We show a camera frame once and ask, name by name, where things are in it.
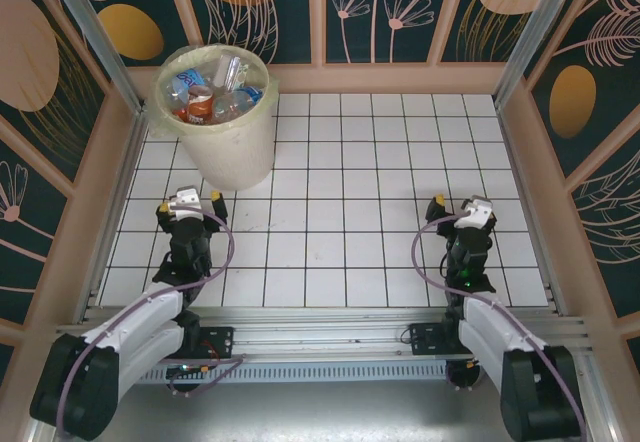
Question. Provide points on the cream plastic bin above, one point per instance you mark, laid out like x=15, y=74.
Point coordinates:
x=235, y=157

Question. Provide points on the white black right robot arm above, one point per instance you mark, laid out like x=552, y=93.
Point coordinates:
x=490, y=322

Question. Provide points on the aluminium side rail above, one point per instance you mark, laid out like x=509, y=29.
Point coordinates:
x=529, y=187
x=122, y=187

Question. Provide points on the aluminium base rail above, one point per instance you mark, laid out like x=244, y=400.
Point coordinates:
x=325, y=337

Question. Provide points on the cream waste bin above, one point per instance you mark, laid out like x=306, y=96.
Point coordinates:
x=162, y=124

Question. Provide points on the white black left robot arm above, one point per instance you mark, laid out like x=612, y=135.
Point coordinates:
x=145, y=312

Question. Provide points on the aluminium frame post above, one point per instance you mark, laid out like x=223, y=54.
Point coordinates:
x=85, y=27
x=540, y=27

